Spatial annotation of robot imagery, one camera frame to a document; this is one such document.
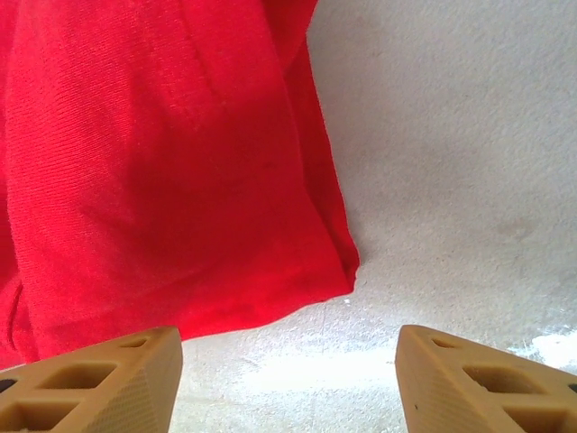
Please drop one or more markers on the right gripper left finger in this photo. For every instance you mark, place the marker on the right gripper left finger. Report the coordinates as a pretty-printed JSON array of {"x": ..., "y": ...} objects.
[{"x": 90, "y": 397}]

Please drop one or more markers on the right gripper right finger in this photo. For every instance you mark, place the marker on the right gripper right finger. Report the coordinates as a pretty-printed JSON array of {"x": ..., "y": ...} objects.
[{"x": 473, "y": 397}]

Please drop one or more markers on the red t-shirt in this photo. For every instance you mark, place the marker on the red t-shirt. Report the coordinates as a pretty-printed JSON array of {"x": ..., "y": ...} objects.
[{"x": 158, "y": 158}]

